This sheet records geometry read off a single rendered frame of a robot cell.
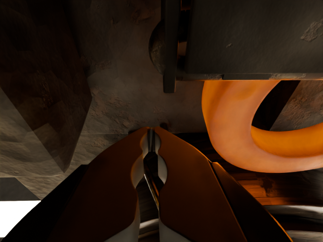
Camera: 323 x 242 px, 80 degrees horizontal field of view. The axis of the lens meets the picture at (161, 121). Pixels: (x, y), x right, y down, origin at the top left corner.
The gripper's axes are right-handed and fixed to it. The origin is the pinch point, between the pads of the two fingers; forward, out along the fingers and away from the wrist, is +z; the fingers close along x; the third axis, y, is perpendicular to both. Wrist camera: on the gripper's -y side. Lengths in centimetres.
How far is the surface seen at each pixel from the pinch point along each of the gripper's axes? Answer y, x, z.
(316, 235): 18.7, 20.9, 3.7
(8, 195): 562, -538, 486
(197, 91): 1.1, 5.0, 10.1
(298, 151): 4.6, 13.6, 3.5
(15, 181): 546, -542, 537
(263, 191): 12.5, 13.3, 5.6
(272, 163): 5.8, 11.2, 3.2
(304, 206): 12.6, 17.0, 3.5
